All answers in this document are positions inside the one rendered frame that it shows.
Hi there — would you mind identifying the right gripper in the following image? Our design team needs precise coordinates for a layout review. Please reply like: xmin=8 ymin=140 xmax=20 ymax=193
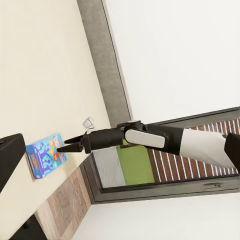
xmin=57 ymin=128 xmax=111 ymax=154

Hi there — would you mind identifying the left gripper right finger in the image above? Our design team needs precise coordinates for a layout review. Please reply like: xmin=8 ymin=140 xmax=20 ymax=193
xmin=224 ymin=133 xmax=240 ymax=173

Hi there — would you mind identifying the board game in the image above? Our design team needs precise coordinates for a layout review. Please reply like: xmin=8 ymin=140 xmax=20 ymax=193
xmin=26 ymin=133 xmax=68 ymax=180

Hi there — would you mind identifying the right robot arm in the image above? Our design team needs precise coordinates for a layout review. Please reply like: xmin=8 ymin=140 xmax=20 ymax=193
xmin=57 ymin=116 xmax=235 ymax=169

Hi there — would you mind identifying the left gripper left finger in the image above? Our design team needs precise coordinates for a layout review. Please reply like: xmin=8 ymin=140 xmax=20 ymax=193
xmin=0 ymin=133 xmax=27 ymax=193

